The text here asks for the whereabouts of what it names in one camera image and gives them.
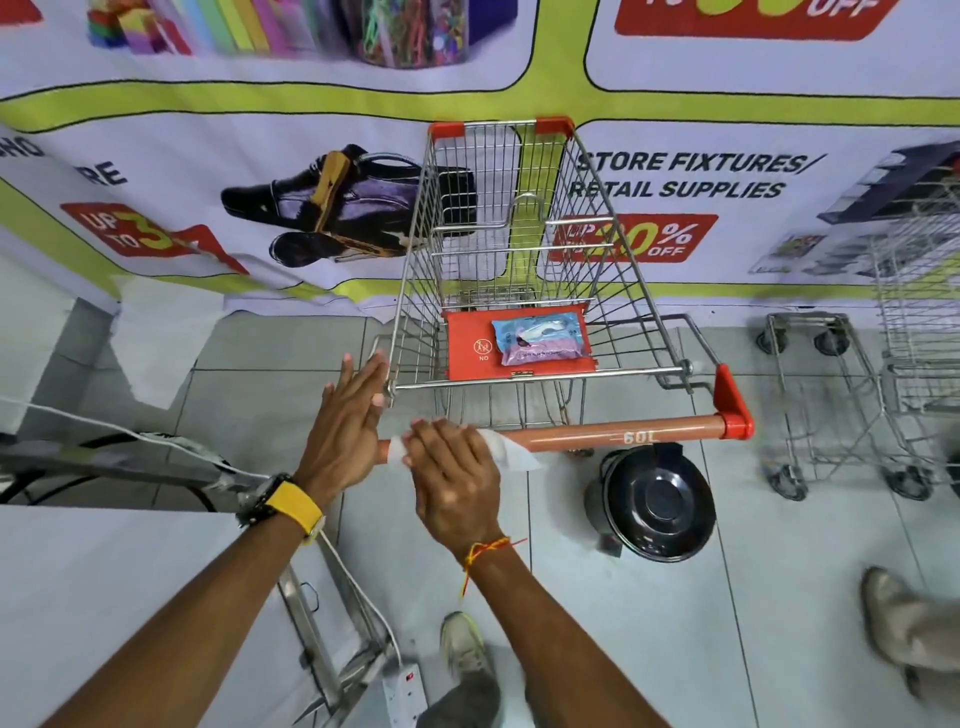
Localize person's left hand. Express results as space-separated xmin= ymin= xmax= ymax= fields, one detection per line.
xmin=294 ymin=349 xmax=392 ymax=504

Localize person's right hand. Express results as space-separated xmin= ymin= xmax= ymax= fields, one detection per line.
xmin=402 ymin=417 xmax=503 ymax=561

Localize white wet wipe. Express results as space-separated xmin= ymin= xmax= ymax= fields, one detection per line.
xmin=385 ymin=426 xmax=546 ymax=474

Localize person's right forearm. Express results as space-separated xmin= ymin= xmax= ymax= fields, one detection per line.
xmin=459 ymin=537 xmax=671 ymax=728

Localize person's left forearm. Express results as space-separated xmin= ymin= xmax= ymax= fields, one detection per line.
xmin=41 ymin=513 xmax=313 ymax=728

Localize blue and pink wipes packet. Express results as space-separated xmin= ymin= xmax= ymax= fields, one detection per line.
xmin=490 ymin=310 xmax=587 ymax=368

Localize person's left shoe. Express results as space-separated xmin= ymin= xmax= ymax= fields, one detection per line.
xmin=438 ymin=610 xmax=497 ymax=685

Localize person's shoe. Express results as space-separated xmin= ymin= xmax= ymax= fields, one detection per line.
xmin=438 ymin=610 xmax=497 ymax=685
xmin=860 ymin=565 xmax=933 ymax=670

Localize white power strip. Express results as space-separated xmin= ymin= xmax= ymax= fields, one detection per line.
xmin=381 ymin=658 xmax=429 ymax=728

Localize black bin with lid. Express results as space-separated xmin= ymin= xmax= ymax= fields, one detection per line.
xmin=584 ymin=441 xmax=718 ymax=564

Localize person's left leg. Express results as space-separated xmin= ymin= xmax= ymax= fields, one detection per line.
xmin=416 ymin=671 xmax=504 ymax=728

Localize person's leg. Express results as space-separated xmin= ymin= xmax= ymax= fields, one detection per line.
xmin=898 ymin=606 xmax=960 ymax=711
xmin=416 ymin=671 xmax=504 ymax=728

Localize bare metal shopping cart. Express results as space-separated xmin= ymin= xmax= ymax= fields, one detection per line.
xmin=753 ymin=176 xmax=960 ymax=504

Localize person's right shoe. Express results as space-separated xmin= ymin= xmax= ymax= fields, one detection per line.
xmin=860 ymin=565 xmax=933 ymax=670

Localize person's right leg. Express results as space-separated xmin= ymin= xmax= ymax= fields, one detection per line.
xmin=898 ymin=606 xmax=960 ymax=711

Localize black watch with yellow strap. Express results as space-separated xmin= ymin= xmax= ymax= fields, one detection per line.
xmin=235 ymin=472 xmax=328 ymax=543

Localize red and yellow thread bracelet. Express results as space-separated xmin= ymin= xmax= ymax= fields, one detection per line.
xmin=458 ymin=535 xmax=528 ymax=601

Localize white cable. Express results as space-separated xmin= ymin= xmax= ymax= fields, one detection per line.
xmin=0 ymin=395 xmax=403 ymax=669

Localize black cable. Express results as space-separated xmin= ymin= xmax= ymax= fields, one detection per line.
xmin=0 ymin=468 xmax=220 ymax=516

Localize printed wall banner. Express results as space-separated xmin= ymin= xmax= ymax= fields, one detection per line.
xmin=0 ymin=0 xmax=960 ymax=318

